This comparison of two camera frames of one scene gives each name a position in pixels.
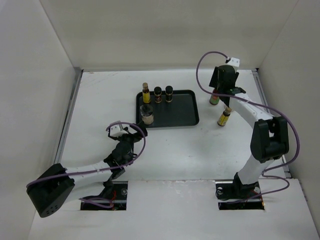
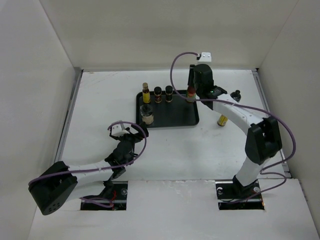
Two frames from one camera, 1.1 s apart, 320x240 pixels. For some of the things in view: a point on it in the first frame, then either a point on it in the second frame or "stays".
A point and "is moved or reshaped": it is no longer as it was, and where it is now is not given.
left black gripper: [137, 136] stays
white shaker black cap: [146, 111] stays
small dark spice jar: [169, 92] stays
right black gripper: [214, 81] -> [194, 72]
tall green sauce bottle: [214, 99] is moved or reshaped
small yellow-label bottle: [146, 93] stays
